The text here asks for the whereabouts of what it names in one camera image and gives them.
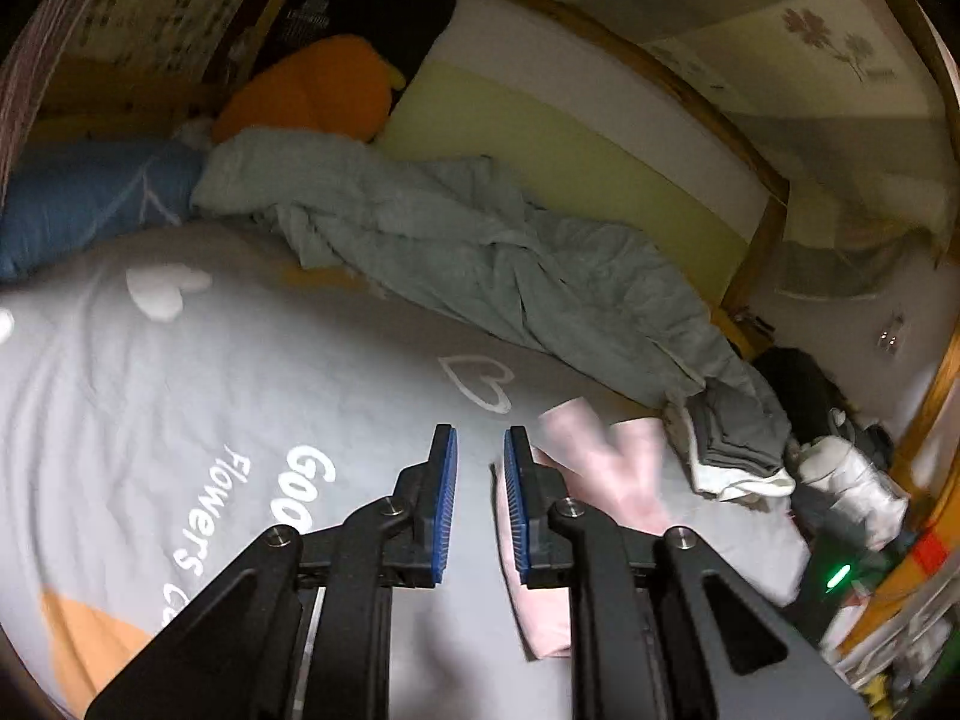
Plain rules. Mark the yellow white striped mattress pad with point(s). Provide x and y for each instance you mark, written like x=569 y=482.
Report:
x=600 y=127

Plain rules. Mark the grey printed bed sheet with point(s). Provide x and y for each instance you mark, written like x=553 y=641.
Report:
x=225 y=390

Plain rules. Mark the folded white garment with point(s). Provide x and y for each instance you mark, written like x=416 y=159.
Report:
x=742 y=486

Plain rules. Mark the flower wall sticker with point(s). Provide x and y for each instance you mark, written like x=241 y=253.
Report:
x=832 y=41

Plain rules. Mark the curved wooden post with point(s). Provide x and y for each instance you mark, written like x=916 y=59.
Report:
x=930 y=405

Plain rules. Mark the orange pillow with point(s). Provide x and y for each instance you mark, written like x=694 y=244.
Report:
x=315 y=90

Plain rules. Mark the wall socket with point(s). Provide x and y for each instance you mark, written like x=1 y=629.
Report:
x=894 y=331

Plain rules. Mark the black printed cloth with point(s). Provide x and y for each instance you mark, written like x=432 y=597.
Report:
x=375 y=7

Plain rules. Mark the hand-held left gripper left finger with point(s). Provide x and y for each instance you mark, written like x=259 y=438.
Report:
x=444 y=510

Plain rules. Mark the wooden bed frame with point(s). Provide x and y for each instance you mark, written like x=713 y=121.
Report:
x=769 y=240

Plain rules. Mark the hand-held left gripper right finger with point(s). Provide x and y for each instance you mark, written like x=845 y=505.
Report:
x=516 y=510

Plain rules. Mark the grey blanket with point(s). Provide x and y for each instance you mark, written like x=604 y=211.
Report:
x=487 y=255

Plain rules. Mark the white mesh cloth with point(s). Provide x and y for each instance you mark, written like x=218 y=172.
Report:
x=847 y=255

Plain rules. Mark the pink printed t-shirt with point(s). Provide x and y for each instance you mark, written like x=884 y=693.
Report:
x=630 y=480

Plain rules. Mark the blue pillow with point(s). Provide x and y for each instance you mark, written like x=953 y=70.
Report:
x=75 y=202

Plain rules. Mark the colourful plastic packaging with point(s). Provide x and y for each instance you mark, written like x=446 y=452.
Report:
x=907 y=615

